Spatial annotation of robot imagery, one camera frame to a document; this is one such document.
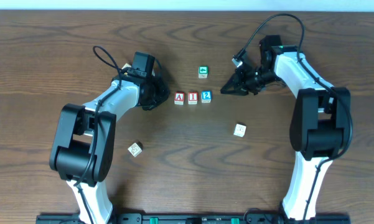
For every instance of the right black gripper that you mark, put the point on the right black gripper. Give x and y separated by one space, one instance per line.
243 79

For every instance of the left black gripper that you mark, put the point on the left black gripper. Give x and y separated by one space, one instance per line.
161 92

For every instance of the red letter A block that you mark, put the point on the red letter A block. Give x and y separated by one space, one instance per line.
179 98

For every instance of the blue number 2 block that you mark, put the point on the blue number 2 block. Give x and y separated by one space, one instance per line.
206 96

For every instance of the red letter I block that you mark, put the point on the red letter I block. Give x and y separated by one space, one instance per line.
192 98

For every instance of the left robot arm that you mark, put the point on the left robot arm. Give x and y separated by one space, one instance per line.
82 151

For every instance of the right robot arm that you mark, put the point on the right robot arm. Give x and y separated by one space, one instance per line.
321 126

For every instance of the yellow W block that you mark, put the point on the yellow W block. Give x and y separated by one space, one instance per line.
126 66

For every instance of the green number 4 block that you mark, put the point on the green number 4 block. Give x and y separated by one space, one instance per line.
203 72

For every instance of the plain white wooden block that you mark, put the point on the plain white wooden block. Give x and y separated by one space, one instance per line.
239 130

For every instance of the dark red sided block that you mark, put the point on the dark red sided block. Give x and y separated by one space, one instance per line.
136 148

